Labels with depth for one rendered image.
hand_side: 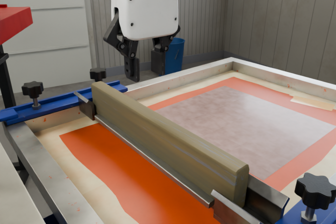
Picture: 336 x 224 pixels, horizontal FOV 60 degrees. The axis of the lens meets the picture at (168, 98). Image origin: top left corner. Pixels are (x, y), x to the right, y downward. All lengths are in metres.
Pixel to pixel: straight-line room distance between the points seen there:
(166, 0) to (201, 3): 3.89
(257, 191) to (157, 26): 0.28
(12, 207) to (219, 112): 0.52
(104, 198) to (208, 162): 0.19
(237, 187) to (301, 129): 0.36
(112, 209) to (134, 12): 0.30
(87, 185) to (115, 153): 0.10
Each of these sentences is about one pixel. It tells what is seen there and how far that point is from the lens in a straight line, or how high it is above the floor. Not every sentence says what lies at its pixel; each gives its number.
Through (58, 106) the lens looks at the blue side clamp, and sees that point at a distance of 0.72.
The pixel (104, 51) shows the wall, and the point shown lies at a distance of 3.82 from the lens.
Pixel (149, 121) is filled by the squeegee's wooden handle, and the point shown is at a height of 1.06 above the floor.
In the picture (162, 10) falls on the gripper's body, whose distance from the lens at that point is 0.46.
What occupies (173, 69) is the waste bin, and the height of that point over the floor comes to 0.13.
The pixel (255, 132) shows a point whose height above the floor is 0.96.
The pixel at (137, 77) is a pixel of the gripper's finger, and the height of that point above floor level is 1.14.
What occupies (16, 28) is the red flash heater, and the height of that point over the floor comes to 1.04.
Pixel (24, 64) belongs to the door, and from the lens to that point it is 3.65.
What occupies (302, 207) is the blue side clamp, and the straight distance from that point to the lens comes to 0.45.
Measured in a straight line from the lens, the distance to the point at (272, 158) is 0.62.
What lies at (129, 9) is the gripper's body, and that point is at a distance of 0.42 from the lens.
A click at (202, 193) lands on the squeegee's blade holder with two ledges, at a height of 0.99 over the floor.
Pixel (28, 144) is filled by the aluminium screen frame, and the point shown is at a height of 0.99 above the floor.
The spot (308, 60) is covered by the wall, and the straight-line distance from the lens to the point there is 3.70.
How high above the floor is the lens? 1.29
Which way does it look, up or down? 24 degrees down
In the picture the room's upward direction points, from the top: straight up
